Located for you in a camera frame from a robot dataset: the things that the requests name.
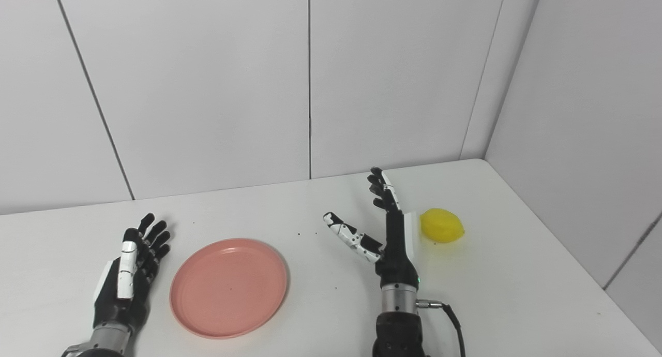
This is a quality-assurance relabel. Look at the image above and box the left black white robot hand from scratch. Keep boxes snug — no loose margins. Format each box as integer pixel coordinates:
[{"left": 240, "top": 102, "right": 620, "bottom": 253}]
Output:
[{"left": 93, "top": 213, "right": 171, "bottom": 333}]

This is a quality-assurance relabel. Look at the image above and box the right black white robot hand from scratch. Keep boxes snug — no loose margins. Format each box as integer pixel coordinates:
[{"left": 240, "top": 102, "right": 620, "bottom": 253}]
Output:
[{"left": 323, "top": 167, "right": 420, "bottom": 290}]

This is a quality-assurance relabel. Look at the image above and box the yellow lemon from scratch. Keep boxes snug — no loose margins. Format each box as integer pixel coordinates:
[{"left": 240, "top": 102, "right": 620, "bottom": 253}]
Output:
[{"left": 419, "top": 208, "right": 465, "bottom": 244}]

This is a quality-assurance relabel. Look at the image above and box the pink round plate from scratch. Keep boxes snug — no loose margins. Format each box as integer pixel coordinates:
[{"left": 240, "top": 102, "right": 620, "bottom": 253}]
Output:
[{"left": 169, "top": 237, "right": 289, "bottom": 339}]

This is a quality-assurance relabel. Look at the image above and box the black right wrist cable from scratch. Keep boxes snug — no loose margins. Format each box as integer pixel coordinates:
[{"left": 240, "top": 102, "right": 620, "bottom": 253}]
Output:
[{"left": 417, "top": 299, "right": 466, "bottom": 357}]

